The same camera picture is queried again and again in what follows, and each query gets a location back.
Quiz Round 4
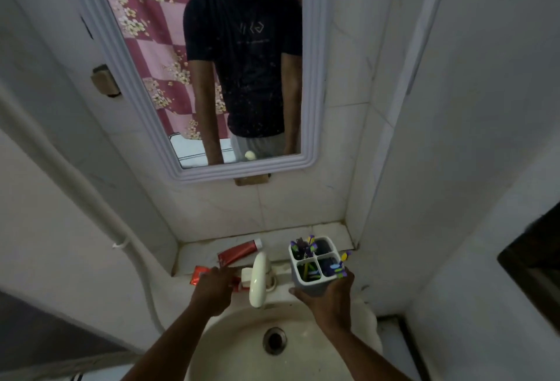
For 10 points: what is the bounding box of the person's left hand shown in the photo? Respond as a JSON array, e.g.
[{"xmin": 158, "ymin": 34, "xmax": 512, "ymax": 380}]
[{"xmin": 189, "ymin": 266, "xmax": 240, "ymax": 318}]

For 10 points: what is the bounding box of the person's right hand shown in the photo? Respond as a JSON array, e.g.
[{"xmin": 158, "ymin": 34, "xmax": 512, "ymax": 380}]
[{"xmin": 289, "ymin": 269, "xmax": 356, "ymax": 336}]

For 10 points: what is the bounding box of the red toothpaste tube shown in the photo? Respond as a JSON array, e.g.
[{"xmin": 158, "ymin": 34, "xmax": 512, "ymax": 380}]
[
  {"xmin": 217, "ymin": 238, "xmax": 263, "ymax": 268},
  {"xmin": 189, "ymin": 265, "xmax": 251, "ymax": 293}
]

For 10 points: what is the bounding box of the white four-slot toothbrush holder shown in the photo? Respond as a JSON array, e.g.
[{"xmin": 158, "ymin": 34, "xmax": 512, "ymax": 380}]
[{"xmin": 288, "ymin": 236, "xmax": 346, "ymax": 297}]

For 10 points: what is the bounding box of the person's right forearm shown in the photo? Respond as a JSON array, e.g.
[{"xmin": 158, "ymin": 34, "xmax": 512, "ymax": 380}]
[{"xmin": 321, "ymin": 326, "xmax": 414, "ymax": 381}]

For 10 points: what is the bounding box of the person's left forearm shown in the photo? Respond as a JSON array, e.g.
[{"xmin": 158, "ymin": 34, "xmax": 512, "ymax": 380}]
[{"xmin": 117, "ymin": 305, "xmax": 210, "ymax": 381}]

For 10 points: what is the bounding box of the white tap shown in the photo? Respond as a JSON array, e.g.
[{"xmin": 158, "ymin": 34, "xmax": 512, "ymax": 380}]
[{"xmin": 241, "ymin": 252, "xmax": 277, "ymax": 310}]

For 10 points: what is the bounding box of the white ceramic sink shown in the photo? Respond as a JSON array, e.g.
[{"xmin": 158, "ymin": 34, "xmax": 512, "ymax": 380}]
[{"xmin": 185, "ymin": 292, "xmax": 384, "ymax": 381}]

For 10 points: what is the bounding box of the metal sink drain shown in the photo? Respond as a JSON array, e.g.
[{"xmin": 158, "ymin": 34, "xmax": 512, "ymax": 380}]
[{"xmin": 262, "ymin": 327, "xmax": 288, "ymax": 355}]

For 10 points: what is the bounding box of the wooden mirror support block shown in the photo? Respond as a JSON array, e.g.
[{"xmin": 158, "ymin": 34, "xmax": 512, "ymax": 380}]
[{"xmin": 234, "ymin": 173, "xmax": 270, "ymax": 187}]

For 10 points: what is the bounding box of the white wall pipe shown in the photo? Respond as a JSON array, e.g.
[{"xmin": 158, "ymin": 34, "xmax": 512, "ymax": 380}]
[{"xmin": 0, "ymin": 83, "xmax": 165, "ymax": 336}]

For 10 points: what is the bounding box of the dark window frame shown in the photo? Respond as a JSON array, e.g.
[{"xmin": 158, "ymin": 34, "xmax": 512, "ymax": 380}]
[{"xmin": 497, "ymin": 201, "xmax": 560, "ymax": 330}]

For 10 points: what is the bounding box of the white framed wall mirror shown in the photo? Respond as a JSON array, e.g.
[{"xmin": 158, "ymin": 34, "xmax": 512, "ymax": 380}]
[{"xmin": 60, "ymin": 0, "xmax": 331, "ymax": 183}]

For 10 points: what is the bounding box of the brown wall bracket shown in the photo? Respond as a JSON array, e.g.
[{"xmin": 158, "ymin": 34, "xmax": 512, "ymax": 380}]
[{"xmin": 90, "ymin": 64, "xmax": 122, "ymax": 98}]

